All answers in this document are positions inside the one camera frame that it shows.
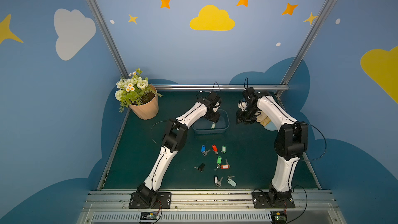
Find key with pale green tag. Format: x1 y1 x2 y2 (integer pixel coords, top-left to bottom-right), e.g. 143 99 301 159
227 176 237 187

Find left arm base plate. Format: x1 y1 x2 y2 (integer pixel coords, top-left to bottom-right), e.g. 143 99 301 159
128 192 172 209

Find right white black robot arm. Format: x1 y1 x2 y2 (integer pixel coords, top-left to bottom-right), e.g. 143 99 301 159
236 87 308 208

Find white artificial flowers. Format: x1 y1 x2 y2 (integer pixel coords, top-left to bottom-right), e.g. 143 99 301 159
115 68 163 113

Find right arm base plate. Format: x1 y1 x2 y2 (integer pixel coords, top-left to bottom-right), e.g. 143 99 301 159
252 191 296 209

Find key with bright green tag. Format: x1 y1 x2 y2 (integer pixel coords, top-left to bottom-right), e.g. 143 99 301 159
215 156 222 171

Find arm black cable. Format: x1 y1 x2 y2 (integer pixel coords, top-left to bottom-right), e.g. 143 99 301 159
243 77 327 224
150 80 221 146

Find terracotta flower pot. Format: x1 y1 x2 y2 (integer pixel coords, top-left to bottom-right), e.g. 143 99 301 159
129 85 159 120

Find controller board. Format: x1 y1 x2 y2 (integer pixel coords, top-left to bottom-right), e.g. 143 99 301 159
140 212 158 222
271 212 287 224

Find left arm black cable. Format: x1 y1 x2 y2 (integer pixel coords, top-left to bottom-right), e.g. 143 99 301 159
150 80 221 146

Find translucent blue storage box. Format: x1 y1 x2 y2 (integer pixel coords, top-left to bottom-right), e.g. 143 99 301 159
192 110 230 134

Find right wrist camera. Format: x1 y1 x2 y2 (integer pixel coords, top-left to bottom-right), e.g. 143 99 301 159
238 100 247 111

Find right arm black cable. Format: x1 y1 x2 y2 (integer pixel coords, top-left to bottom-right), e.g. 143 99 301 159
243 77 327 224

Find key with black tag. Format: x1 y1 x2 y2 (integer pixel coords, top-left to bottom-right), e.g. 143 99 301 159
194 163 205 172
214 175 223 187

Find key with red tag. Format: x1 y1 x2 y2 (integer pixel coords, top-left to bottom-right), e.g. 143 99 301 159
220 160 231 170
212 145 218 155

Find right controller board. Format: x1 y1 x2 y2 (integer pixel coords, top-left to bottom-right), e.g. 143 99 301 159
271 212 287 224

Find beige work glove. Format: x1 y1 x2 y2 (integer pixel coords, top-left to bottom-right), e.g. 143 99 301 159
256 111 271 127

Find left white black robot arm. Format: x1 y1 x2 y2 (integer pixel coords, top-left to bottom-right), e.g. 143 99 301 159
137 91 222 207

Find key with blue tag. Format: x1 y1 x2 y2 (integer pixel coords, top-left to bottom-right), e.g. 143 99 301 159
201 145 210 156

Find left controller board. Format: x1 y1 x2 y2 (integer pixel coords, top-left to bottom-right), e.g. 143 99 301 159
140 212 158 222

